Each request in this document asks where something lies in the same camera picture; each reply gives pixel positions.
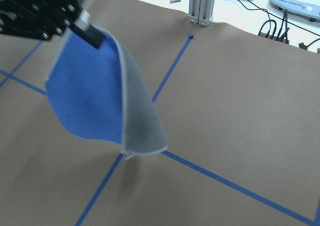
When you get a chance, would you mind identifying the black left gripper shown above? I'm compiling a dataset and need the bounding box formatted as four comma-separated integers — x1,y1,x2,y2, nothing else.
0,0,104,49

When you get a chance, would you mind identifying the blue and grey towel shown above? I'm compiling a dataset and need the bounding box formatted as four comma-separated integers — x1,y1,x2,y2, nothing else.
44,28,169,155

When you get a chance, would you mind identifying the small metal bolt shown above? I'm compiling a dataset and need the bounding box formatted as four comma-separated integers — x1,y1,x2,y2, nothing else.
169,0,181,4

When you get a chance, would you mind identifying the black power strip with plugs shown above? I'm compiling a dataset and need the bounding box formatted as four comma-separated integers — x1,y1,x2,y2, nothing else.
257,19,290,45

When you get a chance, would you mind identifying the blue white teach pendant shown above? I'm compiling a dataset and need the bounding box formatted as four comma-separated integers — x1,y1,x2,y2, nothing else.
270,0,320,22

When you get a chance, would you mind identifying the aluminium camera post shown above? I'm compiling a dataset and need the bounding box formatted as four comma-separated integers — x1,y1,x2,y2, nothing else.
187,0,215,27

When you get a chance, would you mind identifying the black cable on desk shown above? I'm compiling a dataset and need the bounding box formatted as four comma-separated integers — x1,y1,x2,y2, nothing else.
217,0,282,24

